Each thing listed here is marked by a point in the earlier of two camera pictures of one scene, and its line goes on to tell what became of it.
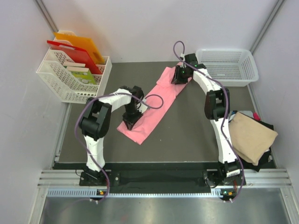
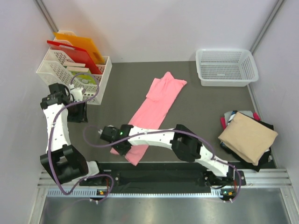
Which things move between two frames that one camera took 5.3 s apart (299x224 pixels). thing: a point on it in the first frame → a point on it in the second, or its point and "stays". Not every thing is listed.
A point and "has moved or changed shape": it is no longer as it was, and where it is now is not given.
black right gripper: x=176 y=79 → x=124 y=152
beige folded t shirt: x=250 y=138 stays
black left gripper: x=130 y=122 → x=81 y=116
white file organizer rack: x=66 y=85 stays
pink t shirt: x=164 y=94 has moved or changed shape
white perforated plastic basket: x=231 y=67 stays
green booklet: x=86 y=77 stays
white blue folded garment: x=231 y=115 stays
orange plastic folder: x=82 y=43 stays
